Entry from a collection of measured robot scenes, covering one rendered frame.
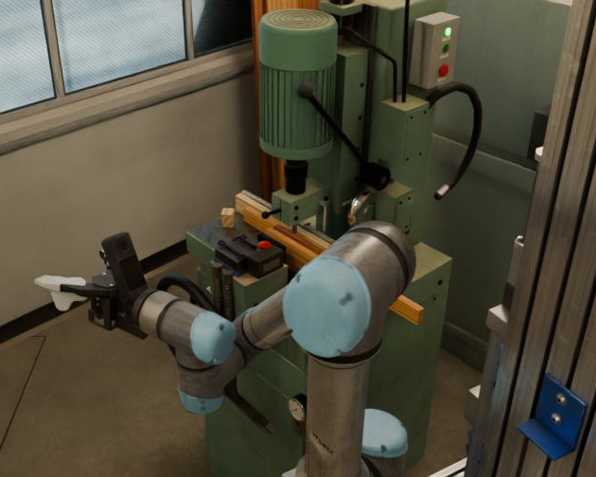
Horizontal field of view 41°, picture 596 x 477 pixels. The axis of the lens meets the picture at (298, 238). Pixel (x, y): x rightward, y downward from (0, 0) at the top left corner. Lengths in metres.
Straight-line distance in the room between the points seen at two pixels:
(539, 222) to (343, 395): 0.35
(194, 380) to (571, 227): 0.63
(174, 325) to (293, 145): 0.70
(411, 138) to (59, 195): 1.63
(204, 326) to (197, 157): 2.31
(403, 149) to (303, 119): 0.27
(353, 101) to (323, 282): 0.99
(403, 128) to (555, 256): 0.88
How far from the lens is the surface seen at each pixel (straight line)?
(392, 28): 1.89
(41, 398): 3.05
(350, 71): 1.88
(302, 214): 1.98
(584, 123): 1.01
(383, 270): 1.03
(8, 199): 3.05
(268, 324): 1.31
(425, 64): 1.94
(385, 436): 1.36
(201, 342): 1.24
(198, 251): 2.13
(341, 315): 0.98
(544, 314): 1.14
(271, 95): 1.80
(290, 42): 1.74
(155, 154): 3.35
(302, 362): 1.95
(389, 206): 1.98
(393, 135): 1.93
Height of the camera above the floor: 2.02
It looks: 32 degrees down
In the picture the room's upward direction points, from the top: 1 degrees clockwise
